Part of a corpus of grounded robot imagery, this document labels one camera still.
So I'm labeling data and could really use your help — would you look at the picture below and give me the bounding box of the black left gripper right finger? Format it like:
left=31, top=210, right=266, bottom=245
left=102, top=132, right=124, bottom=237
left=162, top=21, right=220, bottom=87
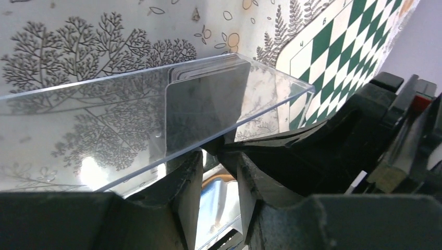
left=218, top=153, right=441, bottom=249

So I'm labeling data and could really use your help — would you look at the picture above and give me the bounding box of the clear acrylic card box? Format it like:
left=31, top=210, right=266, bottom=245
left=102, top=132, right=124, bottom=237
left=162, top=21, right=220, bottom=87
left=1, top=54, right=314, bottom=196

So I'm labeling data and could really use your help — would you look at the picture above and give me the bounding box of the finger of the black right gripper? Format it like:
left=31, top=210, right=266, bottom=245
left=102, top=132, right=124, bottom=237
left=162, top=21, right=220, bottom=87
left=214, top=72, right=404, bottom=197

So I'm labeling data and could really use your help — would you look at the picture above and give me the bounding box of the green white chessboard mat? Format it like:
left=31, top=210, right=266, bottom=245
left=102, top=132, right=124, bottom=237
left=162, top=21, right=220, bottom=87
left=276, top=1, right=418, bottom=130

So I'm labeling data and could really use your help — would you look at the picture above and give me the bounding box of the floral patterned table mat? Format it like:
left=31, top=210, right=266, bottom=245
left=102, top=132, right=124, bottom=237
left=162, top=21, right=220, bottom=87
left=0, top=0, right=422, bottom=194

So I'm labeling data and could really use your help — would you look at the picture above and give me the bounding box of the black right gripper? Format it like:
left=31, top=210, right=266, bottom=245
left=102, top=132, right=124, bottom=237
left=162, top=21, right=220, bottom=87
left=346, top=74, right=441, bottom=195

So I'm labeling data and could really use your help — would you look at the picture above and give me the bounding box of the orange leather card holder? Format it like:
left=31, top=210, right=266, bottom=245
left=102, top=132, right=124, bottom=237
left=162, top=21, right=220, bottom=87
left=195, top=173, right=242, bottom=249

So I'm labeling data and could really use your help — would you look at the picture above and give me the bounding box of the black credit card stack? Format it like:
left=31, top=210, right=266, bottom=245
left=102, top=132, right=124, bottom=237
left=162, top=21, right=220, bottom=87
left=165, top=58, right=251, bottom=156

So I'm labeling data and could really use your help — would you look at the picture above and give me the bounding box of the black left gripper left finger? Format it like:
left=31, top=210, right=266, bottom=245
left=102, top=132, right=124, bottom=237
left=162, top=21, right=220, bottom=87
left=1, top=151, right=203, bottom=249

